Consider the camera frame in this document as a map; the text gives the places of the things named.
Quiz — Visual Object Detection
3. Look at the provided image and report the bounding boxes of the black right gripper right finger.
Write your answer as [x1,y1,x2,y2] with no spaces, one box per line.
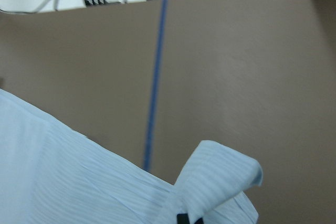
[194,218,204,224]

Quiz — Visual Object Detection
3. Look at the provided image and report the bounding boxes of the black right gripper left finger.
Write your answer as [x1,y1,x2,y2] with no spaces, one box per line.
[176,213,189,224]

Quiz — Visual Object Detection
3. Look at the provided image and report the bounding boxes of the light blue striped shirt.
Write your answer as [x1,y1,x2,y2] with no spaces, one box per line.
[1,91,263,223]

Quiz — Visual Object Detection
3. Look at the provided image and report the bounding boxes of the blue tape grid lines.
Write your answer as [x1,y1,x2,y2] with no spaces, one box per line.
[143,0,168,172]

